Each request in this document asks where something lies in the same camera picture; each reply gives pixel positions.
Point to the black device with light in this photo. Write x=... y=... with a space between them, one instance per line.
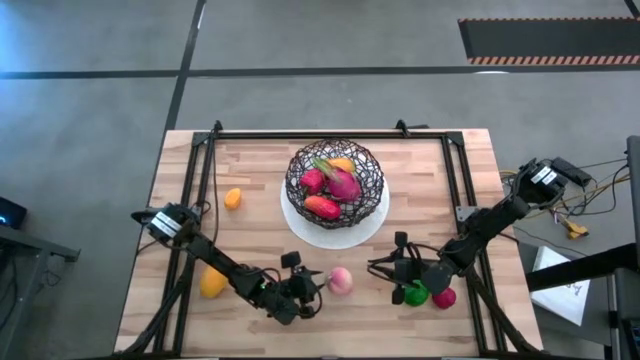
x=11 y=212

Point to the large yellow mango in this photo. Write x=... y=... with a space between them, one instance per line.
x=212 y=282

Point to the pink peach with leaf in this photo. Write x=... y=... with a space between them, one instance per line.
x=341 y=281

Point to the red orange mango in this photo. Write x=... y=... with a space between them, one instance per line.
x=322 y=206

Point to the black hazard striped mat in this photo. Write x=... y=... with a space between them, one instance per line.
x=550 y=40

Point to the green lime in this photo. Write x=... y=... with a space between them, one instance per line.
x=417 y=296

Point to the red round fruit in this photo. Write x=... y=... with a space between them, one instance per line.
x=445 y=299
x=312 y=181

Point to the pink dragon fruit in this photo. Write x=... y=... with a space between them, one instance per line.
x=345 y=187

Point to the black power brick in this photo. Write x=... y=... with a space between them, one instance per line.
x=572 y=171

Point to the white paper box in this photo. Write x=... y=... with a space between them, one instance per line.
x=560 y=295

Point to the yellow orange fruit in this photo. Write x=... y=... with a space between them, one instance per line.
x=342 y=164

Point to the black frame clamp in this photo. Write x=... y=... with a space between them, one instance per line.
x=401 y=126
x=217 y=125

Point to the grey metal bracket plate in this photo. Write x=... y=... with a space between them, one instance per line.
x=465 y=212

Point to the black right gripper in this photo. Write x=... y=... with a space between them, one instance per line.
x=415 y=270

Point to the white round plate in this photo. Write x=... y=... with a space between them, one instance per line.
x=330 y=239

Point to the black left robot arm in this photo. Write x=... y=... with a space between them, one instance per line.
x=215 y=255

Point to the small orange citrus fruit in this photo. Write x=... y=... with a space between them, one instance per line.
x=232 y=198

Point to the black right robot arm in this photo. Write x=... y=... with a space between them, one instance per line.
x=490 y=217

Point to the yellow connector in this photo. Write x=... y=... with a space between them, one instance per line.
x=576 y=230

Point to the black side desk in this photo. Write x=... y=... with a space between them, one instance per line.
x=30 y=245

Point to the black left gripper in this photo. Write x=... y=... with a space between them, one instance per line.
x=300 y=289

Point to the black metal rig frame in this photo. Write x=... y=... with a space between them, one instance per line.
x=325 y=135

